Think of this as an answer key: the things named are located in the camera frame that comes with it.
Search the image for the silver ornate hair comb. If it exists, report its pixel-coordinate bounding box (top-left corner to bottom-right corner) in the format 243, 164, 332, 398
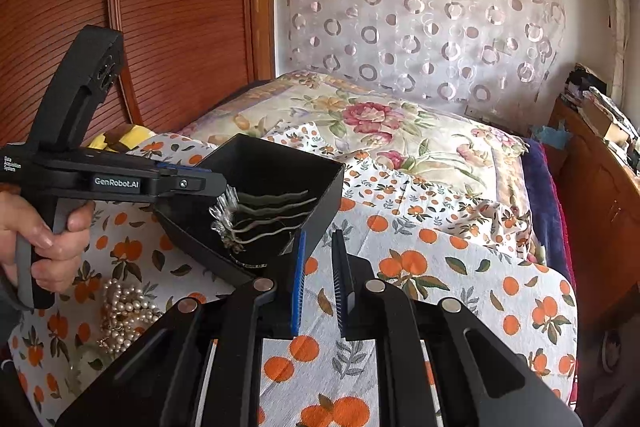
208, 185, 318, 253

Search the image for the black square jewelry box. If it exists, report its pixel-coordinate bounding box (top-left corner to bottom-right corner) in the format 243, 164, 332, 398
153, 134, 345, 286

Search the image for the person's left hand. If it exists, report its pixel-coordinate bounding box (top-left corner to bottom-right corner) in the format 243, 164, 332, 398
1, 185, 94, 293

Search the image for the yellow striped plush toy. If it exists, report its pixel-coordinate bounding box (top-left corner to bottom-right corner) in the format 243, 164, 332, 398
89, 124, 155, 154

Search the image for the pale green jade bangle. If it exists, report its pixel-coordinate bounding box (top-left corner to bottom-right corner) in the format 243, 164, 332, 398
66, 343, 112, 397

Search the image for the dark blue blanket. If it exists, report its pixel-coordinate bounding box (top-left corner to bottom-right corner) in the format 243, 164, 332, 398
521, 138, 576, 286

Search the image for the red-brown wooden wardrobe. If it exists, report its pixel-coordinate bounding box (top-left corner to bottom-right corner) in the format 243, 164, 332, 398
1, 0, 274, 142

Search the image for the teal cloth item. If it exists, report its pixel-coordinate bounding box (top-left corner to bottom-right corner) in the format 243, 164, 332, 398
530, 120, 573, 150

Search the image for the wooden sideboard cabinet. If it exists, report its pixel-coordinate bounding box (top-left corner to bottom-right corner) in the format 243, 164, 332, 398
549, 98, 639, 329

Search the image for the circle pattern sheer curtain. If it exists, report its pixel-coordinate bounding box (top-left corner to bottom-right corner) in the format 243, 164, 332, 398
281, 0, 565, 131

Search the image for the clutter pile on cabinet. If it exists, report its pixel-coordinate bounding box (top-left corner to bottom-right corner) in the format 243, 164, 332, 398
560, 63, 639, 176

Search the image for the pearl bead necklace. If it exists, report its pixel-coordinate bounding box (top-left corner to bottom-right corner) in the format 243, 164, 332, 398
96, 277, 164, 356

